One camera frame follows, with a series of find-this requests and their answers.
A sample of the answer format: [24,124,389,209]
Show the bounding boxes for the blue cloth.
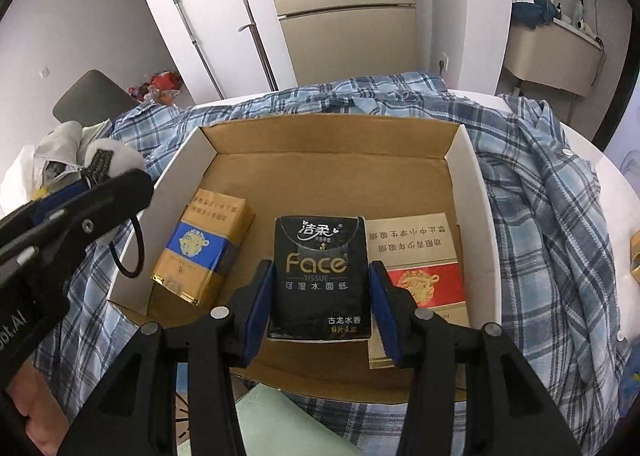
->
[511,0,558,30]

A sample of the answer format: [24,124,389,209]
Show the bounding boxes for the dark red stick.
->
[237,0,279,91]

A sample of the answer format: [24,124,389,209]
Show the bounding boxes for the green notebook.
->
[172,383,371,456]

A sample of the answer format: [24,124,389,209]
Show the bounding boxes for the green mop handle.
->
[164,0,225,100]

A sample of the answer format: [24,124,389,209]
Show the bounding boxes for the yellow sponge pad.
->
[151,189,255,307]

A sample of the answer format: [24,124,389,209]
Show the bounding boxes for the red cigarette pack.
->
[364,212,471,369]

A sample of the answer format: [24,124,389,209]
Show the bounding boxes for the cardboard box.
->
[107,114,503,404]

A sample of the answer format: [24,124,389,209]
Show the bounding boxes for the blue plaid shirt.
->
[35,70,633,456]

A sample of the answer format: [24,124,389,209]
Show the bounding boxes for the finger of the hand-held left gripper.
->
[0,183,96,242]
[0,169,154,287]

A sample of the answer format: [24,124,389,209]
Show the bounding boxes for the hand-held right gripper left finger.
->
[57,260,276,456]

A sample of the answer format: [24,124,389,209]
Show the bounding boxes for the grey chair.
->
[52,69,141,129]

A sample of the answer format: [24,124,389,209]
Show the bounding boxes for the white plastic bag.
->
[0,120,101,217]

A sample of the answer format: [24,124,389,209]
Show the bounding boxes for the red toy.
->
[127,71,182,104]

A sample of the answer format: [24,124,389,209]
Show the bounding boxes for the black tissue pack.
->
[266,215,372,343]

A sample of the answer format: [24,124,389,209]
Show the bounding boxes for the gold refrigerator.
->
[255,0,420,87]

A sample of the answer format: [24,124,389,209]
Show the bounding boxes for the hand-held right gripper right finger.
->
[369,261,583,456]

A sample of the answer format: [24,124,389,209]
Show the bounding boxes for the person's left hand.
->
[5,371,76,456]

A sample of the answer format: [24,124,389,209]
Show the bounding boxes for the bathroom vanity cabinet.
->
[502,16,606,97]

